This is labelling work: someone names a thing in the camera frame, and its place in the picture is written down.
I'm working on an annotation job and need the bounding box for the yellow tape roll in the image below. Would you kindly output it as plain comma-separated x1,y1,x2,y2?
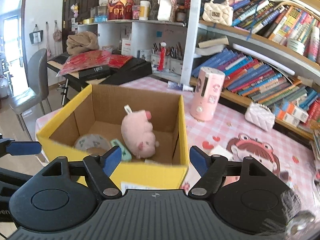
74,134,112,155

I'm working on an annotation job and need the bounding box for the green white small toy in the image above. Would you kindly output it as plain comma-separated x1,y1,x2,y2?
110,139,132,162

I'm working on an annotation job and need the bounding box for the pink cartoon desk mat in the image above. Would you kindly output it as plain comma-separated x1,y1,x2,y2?
37,77,319,215

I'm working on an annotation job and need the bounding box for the pink plush pig toy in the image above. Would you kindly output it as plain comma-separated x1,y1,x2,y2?
120,105,159,159

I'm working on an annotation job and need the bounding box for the yellow cardboard box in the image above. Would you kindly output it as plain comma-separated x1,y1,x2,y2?
35,83,190,193

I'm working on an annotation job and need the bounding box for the white quilted handbag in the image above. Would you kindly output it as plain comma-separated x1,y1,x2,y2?
245,102,276,132

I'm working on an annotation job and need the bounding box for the grey chair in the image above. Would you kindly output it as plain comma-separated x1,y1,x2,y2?
9,48,52,141

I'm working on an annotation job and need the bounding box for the pink cylindrical humidifier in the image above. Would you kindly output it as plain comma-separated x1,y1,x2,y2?
190,67,225,121

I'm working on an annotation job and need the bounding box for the lower orange white box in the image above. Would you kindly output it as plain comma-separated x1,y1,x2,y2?
272,105,300,127

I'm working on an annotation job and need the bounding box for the orange white box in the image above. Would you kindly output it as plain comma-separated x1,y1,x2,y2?
281,100,309,123
272,105,300,127

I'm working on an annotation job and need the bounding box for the row of leaning books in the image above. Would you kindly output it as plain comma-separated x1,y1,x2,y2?
191,48,319,131

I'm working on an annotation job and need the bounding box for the upper orange white box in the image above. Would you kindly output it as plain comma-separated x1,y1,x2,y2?
281,100,309,123

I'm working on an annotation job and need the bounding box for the brown folded cloth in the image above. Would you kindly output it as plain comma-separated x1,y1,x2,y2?
66,31,99,55

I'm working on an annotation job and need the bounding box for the red fortune god decoration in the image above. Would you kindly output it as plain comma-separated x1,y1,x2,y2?
107,0,135,21

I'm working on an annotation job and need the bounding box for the cream pearl handle handbag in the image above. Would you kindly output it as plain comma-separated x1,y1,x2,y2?
202,0,234,26

